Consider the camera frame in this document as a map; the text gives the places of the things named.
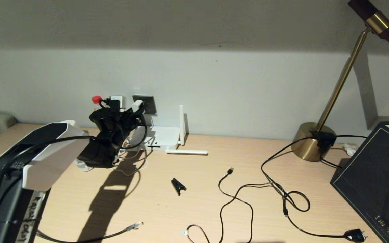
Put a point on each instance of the brass desk lamp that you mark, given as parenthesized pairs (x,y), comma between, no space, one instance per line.
(302,145)

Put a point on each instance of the small black clip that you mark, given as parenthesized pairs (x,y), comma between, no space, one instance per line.
(177,185)

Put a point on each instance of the small clear glass cup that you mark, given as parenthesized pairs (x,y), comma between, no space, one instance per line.
(83,167)

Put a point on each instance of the plastic bottle with red cap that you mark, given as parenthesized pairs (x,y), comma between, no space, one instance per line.
(96,99)

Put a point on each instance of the white power adapter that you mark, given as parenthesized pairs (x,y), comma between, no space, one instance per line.
(137,106)

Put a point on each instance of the dark gift bag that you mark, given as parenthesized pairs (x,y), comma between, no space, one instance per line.
(366,168)

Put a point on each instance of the white router with antennas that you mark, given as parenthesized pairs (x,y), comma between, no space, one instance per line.
(162,136)

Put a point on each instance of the black lamp switch box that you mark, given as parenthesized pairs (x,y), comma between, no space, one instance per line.
(324,139)

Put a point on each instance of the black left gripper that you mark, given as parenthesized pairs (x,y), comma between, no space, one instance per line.
(113,125)

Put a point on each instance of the grey wall socket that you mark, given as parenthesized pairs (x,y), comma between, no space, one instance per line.
(149,106)

